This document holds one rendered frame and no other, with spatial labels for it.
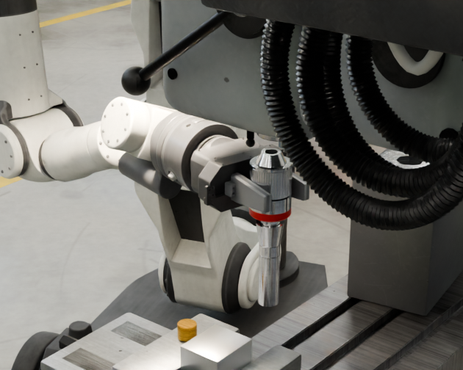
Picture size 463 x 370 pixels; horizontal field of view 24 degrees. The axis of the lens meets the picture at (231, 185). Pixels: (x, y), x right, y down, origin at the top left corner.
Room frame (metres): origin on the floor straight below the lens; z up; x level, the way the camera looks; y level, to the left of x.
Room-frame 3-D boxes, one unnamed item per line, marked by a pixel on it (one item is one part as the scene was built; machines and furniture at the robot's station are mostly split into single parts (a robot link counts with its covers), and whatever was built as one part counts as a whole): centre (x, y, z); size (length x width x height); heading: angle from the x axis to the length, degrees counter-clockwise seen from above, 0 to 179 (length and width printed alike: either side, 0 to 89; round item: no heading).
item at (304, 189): (1.11, -0.07, 1.21); 0.06 x 0.02 x 0.03; 37
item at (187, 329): (1.05, 0.05, 1.06); 0.02 x 0.02 x 0.02
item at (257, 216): (1.09, -0.04, 1.19); 0.05 x 0.05 x 0.01
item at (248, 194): (1.07, -0.02, 1.21); 0.06 x 0.02 x 0.03; 37
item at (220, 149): (1.16, 0.01, 1.21); 0.13 x 0.12 x 0.10; 127
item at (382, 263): (1.41, -0.27, 1.04); 0.22 x 0.12 x 0.20; 150
